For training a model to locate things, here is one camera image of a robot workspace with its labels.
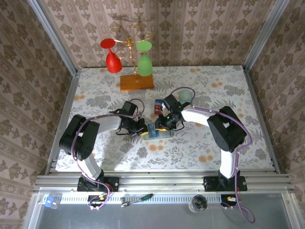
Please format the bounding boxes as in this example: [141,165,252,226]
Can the clear acrylic box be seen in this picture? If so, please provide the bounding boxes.
[152,96,169,117]

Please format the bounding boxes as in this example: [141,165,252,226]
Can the floral table cover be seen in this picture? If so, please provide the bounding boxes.
[55,65,274,171]

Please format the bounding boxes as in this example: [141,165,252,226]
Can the frosted teal cup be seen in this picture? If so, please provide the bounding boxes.
[179,89,194,105]

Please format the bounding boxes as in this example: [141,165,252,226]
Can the clear glass tumbler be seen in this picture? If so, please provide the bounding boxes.
[130,89,146,107]

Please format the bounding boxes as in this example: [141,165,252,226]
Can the gold rack with wooden base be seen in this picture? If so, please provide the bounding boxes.
[110,23,155,92]

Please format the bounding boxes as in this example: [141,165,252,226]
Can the green wine glass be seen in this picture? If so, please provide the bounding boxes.
[135,40,153,77]

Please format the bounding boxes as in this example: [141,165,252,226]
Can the red wine glass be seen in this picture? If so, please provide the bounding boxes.
[100,38,122,73]

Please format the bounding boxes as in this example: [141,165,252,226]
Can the clear glass jar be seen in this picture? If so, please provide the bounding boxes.
[188,194,208,213]

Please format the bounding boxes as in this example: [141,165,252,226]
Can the grey metal panel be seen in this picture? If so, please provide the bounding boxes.
[22,188,301,229]

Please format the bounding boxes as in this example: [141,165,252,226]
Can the blue connector block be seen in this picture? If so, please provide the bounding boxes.
[43,196,60,210]

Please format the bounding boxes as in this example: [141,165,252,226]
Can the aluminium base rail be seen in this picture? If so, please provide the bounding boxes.
[33,169,295,193]

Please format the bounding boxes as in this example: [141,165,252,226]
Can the green handled ratchet wrench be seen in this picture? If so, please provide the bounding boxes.
[121,193,154,208]

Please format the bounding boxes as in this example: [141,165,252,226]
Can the aluminium side rail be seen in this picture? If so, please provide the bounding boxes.
[242,65,282,174]
[44,69,81,175]

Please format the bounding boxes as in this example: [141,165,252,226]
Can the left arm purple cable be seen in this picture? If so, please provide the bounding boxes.
[71,98,146,211]

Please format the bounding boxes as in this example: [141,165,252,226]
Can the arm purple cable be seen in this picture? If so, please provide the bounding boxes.
[170,87,256,224]
[71,98,146,211]

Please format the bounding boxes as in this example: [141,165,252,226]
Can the white slotted cable duct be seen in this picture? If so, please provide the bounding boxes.
[42,193,239,205]

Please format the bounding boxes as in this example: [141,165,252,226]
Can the black wired power connector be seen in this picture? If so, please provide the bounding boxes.
[87,194,108,211]
[220,194,240,210]

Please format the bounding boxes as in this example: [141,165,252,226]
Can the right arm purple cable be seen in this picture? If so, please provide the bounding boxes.
[170,87,256,224]

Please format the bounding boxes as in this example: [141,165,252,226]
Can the aluminium frame post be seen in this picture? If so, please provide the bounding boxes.
[243,0,284,72]
[27,0,79,76]

